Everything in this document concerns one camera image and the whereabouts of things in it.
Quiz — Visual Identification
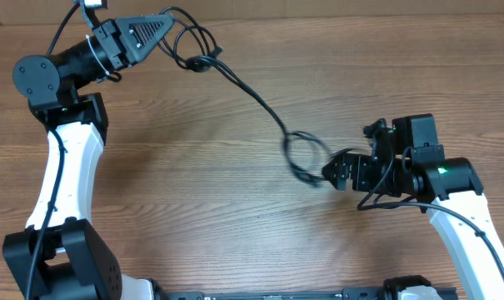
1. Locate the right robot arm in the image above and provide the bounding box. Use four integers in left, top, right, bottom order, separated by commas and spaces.
322, 114, 504, 299

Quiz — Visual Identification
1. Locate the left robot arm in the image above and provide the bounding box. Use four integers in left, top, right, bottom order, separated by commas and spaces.
2, 15, 173, 299

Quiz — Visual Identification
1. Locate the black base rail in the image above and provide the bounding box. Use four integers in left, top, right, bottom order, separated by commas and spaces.
151, 274, 459, 300

